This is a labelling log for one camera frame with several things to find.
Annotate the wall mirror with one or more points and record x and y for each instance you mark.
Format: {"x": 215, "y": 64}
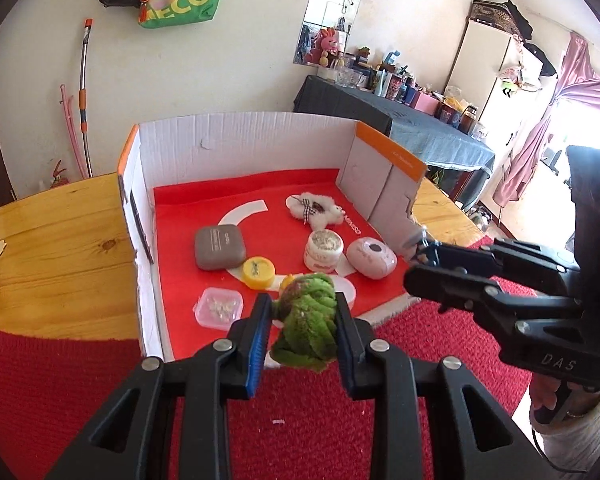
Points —
{"x": 336, "y": 14}

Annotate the blue covered side table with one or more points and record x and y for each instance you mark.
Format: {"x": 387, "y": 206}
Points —
{"x": 433, "y": 142}

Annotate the pink storage box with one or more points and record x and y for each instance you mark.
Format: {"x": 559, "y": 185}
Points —
{"x": 425, "y": 103}

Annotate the pink curtain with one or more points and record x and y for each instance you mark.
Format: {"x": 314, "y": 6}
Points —
{"x": 577, "y": 82}

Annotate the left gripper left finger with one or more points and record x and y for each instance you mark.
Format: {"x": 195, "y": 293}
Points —
{"x": 175, "y": 412}

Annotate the white cream jar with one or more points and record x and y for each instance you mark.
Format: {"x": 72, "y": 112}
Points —
{"x": 323, "y": 251}

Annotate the leopard print bag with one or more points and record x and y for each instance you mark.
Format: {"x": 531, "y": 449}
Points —
{"x": 495, "y": 15}

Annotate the small clear plastic box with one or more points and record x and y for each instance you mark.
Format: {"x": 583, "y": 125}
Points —
{"x": 218, "y": 308}

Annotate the pink round compact case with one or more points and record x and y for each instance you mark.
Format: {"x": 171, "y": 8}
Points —
{"x": 372, "y": 258}

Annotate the silver orange mop handle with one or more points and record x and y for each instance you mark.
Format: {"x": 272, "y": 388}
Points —
{"x": 88, "y": 24}

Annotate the person's right hand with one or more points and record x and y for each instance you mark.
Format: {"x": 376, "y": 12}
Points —
{"x": 553, "y": 400}

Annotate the orange white cardboard box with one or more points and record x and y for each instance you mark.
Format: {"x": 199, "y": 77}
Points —
{"x": 179, "y": 175}

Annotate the white fluffy plush keychain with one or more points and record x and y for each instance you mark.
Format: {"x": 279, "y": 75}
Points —
{"x": 316, "y": 211}

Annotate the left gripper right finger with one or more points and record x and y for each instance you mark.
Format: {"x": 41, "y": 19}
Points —
{"x": 432, "y": 420}

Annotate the white wardrobe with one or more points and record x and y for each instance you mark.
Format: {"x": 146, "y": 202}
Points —
{"x": 502, "y": 79}

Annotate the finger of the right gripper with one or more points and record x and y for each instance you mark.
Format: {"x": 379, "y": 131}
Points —
{"x": 510, "y": 259}
{"x": 494, "y": 310}

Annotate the red knitted table cloth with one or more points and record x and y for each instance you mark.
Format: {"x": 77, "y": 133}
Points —
{"x": 300, "y": 425}

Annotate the green plush toy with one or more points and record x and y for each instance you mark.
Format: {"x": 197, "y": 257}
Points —
{"x": 307, "y": 310}

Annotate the yellow pink toy figure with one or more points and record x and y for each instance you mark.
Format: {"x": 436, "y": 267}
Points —
{"x": 288, "y": 279}

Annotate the yellow round lid container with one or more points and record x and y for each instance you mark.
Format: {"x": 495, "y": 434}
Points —
{"x": 258, "y": 273}

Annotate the pink clothes hanger stick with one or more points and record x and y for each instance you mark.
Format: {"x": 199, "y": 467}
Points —
{"x": 66, "y": 102}

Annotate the grey earbuds case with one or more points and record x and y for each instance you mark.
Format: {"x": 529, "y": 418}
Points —
{"x": 219, "y": 247}

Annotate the pink rabbit plush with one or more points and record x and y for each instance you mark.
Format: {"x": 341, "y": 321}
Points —
{"x": 325, "y": 48}

